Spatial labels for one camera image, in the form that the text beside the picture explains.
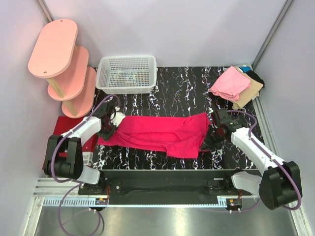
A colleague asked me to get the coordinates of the magenta t shirt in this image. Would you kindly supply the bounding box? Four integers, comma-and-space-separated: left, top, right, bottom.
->
97, 113, 211, 159

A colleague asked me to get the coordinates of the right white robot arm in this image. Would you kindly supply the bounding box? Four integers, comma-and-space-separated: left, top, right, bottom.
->
201, 109, 303, 211

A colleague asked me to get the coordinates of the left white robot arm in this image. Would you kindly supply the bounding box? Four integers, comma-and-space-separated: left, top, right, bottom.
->
43, 103, 125, 195

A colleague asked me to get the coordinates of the folded pink t shirt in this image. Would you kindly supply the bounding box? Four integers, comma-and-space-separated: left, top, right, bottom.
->
209, 66, 251, 102

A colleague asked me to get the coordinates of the folded beige t shirt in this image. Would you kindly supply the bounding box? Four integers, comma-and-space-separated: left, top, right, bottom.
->
232, 74, 263, 110

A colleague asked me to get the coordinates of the black marble pattern mat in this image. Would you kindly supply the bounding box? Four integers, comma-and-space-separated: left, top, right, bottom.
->
92, 66, 256, 170

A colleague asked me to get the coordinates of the folded black t shirt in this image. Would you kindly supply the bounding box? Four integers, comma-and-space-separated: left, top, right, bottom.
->
246, 70, 265, 87

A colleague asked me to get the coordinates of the folded blue white garment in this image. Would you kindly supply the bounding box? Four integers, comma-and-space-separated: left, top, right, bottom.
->
236, 65, 252, 73

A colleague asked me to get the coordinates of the white plastic basket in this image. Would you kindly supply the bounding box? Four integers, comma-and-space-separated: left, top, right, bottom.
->
95, 55, 157, 95

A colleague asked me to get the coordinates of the pink three-tier shelf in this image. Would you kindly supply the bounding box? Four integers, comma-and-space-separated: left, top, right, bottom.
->
28, 19, 96, 118

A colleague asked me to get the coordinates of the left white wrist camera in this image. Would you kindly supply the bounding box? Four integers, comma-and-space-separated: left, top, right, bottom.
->
110, 107, 126, 127

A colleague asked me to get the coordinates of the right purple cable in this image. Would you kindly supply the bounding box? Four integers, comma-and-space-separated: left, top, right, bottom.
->
225, 109, 303, 212

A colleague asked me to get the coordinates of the purple cable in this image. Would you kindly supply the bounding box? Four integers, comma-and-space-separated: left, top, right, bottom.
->
50, 94, 122, 236
225, 109, 303, 212

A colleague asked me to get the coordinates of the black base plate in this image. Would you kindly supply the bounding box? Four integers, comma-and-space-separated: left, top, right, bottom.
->
79, 170, 240, 196

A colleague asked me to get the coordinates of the aluminium rail frame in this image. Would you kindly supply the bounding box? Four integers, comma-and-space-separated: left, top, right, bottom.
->
24, 98, 313, 236

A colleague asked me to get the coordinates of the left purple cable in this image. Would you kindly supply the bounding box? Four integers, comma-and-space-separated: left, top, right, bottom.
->
50, 94, 122, 236

